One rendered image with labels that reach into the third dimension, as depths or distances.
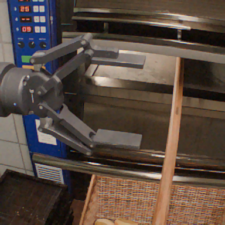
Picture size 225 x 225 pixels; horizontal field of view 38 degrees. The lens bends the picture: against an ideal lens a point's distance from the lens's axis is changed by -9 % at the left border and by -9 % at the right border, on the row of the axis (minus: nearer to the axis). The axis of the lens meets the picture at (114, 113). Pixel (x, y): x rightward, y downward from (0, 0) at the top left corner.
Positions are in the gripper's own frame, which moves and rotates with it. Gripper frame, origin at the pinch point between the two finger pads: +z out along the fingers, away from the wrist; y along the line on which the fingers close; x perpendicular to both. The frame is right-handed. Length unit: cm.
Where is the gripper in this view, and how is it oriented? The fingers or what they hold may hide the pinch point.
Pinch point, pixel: (135, 104)
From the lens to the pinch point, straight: 51.0
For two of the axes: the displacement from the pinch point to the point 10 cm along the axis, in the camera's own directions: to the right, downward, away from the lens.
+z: 9.8, 1.2, -1.7
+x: -2.1, 5.5, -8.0
